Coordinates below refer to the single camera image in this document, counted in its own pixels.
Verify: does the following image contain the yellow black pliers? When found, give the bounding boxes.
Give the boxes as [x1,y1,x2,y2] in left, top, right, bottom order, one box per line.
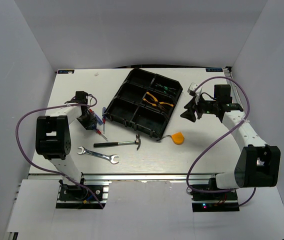
[142,91,159,107]
[154,101,174,112]

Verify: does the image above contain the black green precision screwdriver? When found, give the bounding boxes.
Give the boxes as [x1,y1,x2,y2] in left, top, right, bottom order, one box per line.
[155,83,170,91]

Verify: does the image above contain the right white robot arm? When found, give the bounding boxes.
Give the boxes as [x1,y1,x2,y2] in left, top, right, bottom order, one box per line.
[181,83,281,200]

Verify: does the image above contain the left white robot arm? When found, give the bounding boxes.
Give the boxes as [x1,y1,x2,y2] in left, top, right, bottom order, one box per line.
[35,91,98,200]

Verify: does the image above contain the orange tape measure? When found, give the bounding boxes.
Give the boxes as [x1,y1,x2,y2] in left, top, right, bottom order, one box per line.
[157,132,185,145]

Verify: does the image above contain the silver open-end wrench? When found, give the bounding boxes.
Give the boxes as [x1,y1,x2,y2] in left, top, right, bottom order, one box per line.
[77,146,119,165]

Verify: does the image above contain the black compartment tray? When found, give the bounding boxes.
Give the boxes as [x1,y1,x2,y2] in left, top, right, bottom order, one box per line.
[105,68,183,139]

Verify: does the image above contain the right aluminium rail frame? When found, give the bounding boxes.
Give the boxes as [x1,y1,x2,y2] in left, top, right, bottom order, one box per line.
[223,66,267,181]

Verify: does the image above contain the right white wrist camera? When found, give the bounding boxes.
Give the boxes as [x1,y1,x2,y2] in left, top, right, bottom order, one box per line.
[187,82,203,97]

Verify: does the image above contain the black handled claw hammer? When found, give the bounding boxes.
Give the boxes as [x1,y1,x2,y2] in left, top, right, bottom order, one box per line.
[93,134,141,151]

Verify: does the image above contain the front aluminium rail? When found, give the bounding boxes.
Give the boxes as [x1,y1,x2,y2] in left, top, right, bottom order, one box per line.
[29,172,218,183]

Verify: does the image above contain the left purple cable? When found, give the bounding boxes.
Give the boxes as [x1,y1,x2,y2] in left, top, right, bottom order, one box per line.
[15,94,105,210]

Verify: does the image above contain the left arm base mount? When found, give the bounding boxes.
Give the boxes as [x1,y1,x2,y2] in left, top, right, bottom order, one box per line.
[55,179,109,210]

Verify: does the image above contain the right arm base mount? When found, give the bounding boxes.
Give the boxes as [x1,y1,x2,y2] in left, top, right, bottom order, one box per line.
[186,187,240,213]

